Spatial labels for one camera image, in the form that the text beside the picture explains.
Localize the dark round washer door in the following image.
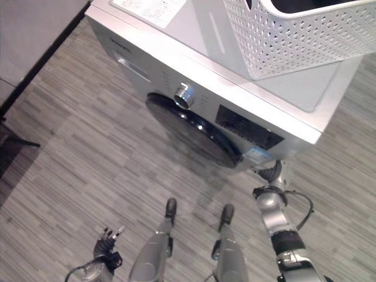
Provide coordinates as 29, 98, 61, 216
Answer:
145, 92, 244, 169

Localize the black washer display panel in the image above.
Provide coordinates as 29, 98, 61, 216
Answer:
215, 105, 285, 150

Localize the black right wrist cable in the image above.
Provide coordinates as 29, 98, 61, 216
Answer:
283, 190, 315, 231

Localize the washer detergent drawer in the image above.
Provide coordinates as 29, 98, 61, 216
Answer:
108, 50, 151, 80

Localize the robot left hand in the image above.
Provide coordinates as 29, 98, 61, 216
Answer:
93, 225, 125, 260

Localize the silver front-load washing machine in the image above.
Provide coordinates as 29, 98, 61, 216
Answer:
84, 0, 367, 173

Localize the robot left leg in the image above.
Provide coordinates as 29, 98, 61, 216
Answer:
128, 197, 178, 282

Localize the dark laundry in basket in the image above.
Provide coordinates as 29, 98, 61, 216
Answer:
246, 0, 367, 14

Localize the robot leg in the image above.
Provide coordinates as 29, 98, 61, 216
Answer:
128, 197, 178, 282
211, 204, 250, 282

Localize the blue energy label sticker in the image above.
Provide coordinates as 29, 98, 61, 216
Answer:
244, 147, 270, 165

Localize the white instruction label sticker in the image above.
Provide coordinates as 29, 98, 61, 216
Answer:
109, 0, 187, 30

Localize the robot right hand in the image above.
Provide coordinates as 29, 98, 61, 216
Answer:
254, 159, 283, 182

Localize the robot right leg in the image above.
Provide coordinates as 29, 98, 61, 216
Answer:
211, 204, 250, 282

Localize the white perforated laundry basket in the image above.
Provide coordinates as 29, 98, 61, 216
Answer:
222, 0, 376, 82

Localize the chrome washer control knob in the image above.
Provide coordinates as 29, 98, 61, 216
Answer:
173, 82, 195, 110

